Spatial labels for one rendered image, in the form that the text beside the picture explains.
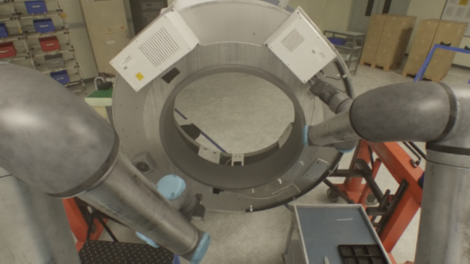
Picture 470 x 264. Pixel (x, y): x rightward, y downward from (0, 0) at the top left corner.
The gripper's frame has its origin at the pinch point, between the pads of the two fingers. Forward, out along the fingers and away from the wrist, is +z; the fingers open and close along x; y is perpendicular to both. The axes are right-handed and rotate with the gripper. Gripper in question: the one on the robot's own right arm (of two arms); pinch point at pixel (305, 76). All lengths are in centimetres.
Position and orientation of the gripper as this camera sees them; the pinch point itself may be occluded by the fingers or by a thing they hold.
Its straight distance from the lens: 117.4
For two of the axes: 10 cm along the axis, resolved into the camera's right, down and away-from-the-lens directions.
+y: 6.3, 4.0, 6.6
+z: -3.9, -5.7, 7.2
